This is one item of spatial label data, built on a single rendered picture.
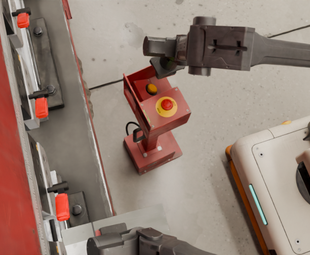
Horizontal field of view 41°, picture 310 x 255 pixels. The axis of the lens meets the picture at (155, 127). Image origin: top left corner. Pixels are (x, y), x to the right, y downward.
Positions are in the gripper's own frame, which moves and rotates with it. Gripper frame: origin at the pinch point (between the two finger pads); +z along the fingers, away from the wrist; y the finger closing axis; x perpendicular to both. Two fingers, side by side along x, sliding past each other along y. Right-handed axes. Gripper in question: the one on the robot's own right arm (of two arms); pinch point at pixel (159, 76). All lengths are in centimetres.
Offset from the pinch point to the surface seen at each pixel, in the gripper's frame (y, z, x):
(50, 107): 37.5, 0.1, -1.4
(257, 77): -88, 60, -5
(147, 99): 6.1, 3.9, 5.0
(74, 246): 48, -8, 39
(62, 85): 31.1, 0.9, -7.4
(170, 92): -1.9, 1.7, 5.9
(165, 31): -56, 69, -52
